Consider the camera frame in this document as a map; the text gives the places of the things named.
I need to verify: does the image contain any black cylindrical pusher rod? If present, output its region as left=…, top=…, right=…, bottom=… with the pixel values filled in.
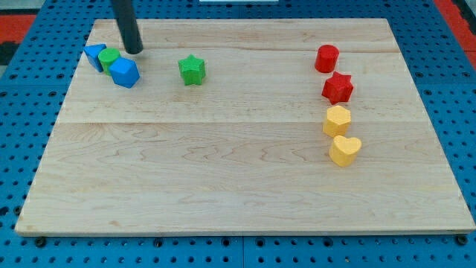
left=111, top=0, right=144, bottom=54

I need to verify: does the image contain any blue triangle block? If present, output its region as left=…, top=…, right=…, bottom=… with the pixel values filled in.
left=83, top=44, right=107, bottom=72

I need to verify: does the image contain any blue cube block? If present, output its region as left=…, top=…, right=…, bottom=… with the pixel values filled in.
left=109, top=57, right=141, bottom=89

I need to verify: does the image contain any green cylinder block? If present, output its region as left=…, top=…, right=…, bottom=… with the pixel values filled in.
left=97, top=48, right=120, bottom=76

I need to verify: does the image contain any green star block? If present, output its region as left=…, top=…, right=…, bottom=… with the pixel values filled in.
left=178, top=54, right=206, bottom=86

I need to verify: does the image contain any light wooden board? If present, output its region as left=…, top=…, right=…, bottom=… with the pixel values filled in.
left=16, top=19, right=475, bottom=237

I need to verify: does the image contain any red cylinder block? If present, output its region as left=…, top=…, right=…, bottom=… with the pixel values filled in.
left=315, top=45, right=340, bottom=73

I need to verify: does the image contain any red star block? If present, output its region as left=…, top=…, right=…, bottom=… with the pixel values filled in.
left=321, top=71, right=354, bottom=104

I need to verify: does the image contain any yellow hexagon block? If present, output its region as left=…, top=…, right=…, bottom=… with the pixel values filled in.
left=322, top=105, right=351, bottom=137

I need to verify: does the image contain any yellow heart block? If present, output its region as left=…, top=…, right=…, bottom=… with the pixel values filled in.
left=329, top=135, right=362, bottom=167

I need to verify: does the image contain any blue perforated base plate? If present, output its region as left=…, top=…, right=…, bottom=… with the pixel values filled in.
left=1, top=1, right=475, bottom=267

